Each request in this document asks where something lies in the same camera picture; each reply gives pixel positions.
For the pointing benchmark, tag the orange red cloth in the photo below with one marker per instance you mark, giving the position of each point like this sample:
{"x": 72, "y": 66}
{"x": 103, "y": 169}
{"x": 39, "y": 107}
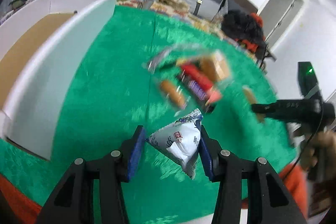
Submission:
{"x": 296, "y": 185}

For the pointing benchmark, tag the white cardboard storage box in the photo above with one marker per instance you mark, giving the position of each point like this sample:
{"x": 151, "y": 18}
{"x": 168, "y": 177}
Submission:
{"x": 31, "y": 111}

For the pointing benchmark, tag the person's right hand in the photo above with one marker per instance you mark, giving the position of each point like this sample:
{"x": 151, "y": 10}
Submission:
{"x": 311, "y": 154}

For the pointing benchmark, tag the floral sofa blanket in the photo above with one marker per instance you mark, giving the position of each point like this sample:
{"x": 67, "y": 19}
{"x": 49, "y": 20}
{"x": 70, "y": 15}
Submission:
{"x": 177, "y": 9}

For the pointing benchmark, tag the bread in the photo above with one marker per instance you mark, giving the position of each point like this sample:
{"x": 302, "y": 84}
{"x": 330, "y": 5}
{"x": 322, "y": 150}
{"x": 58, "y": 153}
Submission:
{"x": 215, "y": 67}

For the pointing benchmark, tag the white blue snack bag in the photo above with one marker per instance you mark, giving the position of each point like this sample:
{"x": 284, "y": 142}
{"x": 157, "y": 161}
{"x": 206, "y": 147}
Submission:
{"x": 179, "y": 141}

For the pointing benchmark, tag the red snack packet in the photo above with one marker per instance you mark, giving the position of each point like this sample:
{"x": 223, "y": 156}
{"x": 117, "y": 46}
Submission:
{"x": 204, "y": 82}

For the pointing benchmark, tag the green patterned tablecloth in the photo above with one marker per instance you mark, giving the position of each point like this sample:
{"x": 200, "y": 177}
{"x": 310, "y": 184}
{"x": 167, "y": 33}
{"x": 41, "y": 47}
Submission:
{"x": 112, "y": 93}

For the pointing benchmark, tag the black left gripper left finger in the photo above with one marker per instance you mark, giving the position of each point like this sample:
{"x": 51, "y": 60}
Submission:
{"x": 71, "y": 200}

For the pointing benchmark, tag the small orange sausage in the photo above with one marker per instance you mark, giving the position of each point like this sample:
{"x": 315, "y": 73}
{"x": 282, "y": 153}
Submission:
{"x": 252, "y": 100}
{"x": 173, "y": 93}

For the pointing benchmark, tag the dark chocolate bar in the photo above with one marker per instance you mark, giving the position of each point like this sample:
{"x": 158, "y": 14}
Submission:
{"x": 197, "y": 92}

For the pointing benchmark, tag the clear long cracker sleeve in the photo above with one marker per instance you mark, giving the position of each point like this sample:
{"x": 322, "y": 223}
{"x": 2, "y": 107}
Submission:
{"x": 152, "y": 64}

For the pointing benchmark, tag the black red plush toy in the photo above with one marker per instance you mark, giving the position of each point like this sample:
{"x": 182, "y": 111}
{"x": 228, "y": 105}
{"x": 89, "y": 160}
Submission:
{"x": 247, "y": 31}

